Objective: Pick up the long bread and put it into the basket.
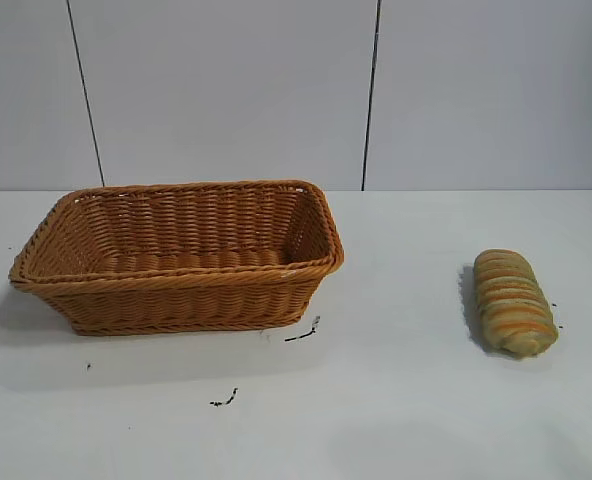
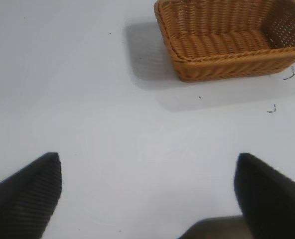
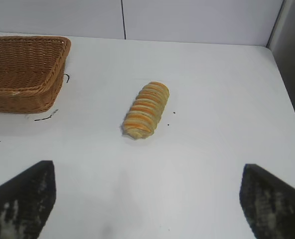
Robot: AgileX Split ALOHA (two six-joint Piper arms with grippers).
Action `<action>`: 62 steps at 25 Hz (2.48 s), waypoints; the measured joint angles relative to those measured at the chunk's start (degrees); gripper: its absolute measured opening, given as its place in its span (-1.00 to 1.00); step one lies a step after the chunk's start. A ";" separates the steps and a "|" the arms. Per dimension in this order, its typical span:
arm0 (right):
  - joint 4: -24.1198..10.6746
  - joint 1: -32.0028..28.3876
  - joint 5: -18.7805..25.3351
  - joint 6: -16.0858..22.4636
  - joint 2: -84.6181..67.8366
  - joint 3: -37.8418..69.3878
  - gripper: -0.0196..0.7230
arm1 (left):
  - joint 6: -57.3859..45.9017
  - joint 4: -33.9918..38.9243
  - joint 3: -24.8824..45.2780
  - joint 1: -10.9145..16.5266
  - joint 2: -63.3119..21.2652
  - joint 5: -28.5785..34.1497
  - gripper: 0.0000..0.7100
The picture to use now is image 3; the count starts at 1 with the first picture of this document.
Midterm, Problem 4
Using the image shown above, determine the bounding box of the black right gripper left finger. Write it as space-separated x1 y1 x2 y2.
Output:
0 160 57 239

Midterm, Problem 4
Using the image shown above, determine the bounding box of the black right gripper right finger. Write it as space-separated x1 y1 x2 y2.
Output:
239 163 295 239

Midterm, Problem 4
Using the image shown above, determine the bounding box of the long striped twisted bread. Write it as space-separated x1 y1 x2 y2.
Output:
119 81 170 140

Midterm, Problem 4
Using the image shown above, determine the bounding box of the brown woven wicker basket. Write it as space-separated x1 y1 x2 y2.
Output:
0 36 72 115

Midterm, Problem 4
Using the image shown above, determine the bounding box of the grey metal side panel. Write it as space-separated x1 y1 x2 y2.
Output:
266 0 295 145

